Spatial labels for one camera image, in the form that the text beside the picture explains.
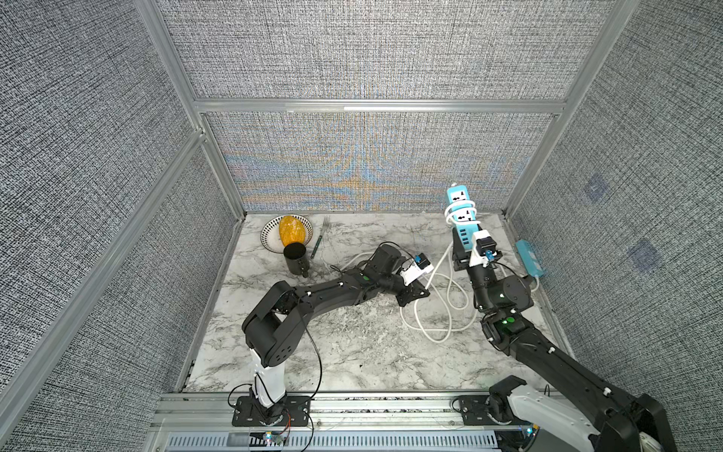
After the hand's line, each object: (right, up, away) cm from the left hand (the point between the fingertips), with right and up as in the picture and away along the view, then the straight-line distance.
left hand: (432, 291), depth 81 cm
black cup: (-42, +8, +15) cm, 46 cm away
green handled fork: (-35, +22, +36) cm, 55 cm away
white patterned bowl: (-56, +17, +30) cm, 66 cm away
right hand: (+6, +19, -14) cm, 25 cm away
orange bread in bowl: (-47, +18, +25) cm, 56 cm away
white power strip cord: (+7, -10, +7) cm, 14 cm away
